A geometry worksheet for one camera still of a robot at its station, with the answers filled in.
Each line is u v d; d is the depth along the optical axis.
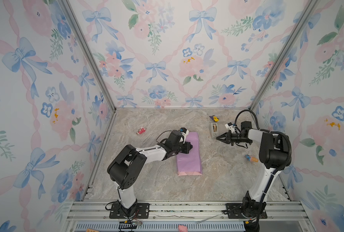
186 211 0.75
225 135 0.92
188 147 0.79
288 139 0.57
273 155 0.55
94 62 0.91
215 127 1.03
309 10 0.69
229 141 0.90
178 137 0.72
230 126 0.95
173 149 0.72
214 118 1.10
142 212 0.74
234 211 0.73
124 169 0.48
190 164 0.84
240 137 0.86
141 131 1.03
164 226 0.70
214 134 1.00
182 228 0.68
